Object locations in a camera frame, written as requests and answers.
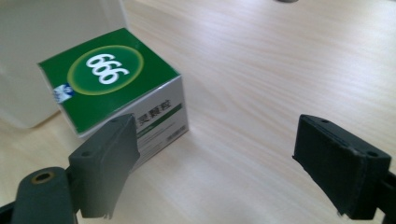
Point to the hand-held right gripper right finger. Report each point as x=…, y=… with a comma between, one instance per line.
x=339, y=168

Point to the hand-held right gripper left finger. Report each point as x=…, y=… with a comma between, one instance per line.
x=102, y=168

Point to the white plastic container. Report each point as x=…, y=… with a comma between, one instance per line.
x=28, y=59

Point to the grey round object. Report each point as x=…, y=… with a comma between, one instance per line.
x=287, y=1

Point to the green and white medicine box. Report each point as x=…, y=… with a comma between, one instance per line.
x=109, y=84

